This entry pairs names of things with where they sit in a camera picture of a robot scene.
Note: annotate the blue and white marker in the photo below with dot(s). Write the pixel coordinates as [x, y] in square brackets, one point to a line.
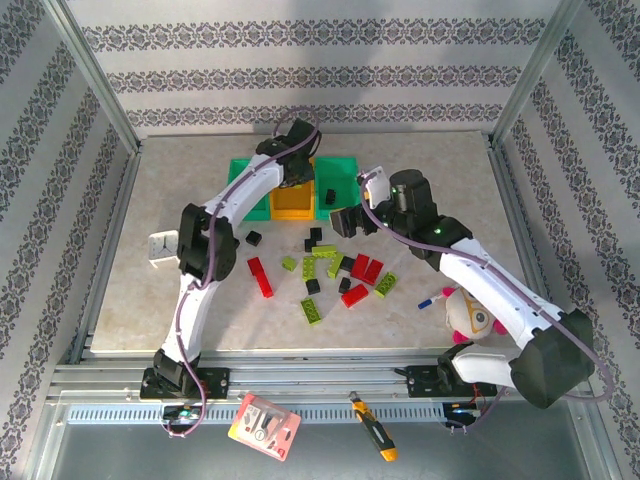
[426, 302]

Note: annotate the red blister pack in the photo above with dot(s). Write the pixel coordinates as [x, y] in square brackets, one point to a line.
[265, 425]

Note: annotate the small lime lego brick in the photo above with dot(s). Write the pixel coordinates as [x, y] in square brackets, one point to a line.
[288, 263]

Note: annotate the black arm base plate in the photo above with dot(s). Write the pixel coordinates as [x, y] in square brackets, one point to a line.
[215, 382]
[420, 380]

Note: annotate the long lime lego brick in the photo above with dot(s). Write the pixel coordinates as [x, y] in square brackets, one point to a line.
[311, 312]
[324, 249]
[334, 266]
[386, 285]
[309, 268]

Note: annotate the aluminium side rail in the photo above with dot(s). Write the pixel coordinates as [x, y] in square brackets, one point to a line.
[512, 200]
[109, 250]

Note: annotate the small electronics board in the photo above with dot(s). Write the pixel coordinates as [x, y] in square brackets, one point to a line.
[462, 412]
[182, 414]

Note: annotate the yellow and black utility knife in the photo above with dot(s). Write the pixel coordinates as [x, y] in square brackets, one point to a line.
[372, 427]

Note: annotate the aluminium corner post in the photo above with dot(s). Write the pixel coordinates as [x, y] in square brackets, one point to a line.
[96, 75]
[530, 75]

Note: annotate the red lego brick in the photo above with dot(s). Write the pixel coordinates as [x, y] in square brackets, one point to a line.
[265, 286]
[354, 295]
[374, 273]
[359, 265]
[256, 266]

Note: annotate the white and pink plush toy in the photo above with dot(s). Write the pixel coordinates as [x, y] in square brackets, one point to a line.
[462, 312]

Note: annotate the yellow plastic bin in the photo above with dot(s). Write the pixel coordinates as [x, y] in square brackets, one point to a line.
[292, 205]

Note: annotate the aluminium mounting rail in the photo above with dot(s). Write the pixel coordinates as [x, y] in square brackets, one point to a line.
[310, 372]

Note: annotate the white square clock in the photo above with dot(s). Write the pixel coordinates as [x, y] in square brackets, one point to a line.
[162, 247]

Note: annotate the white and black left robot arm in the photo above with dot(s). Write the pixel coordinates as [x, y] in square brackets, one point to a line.
[187, 320]

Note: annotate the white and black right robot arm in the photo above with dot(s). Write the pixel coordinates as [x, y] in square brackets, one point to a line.
[500, 290]

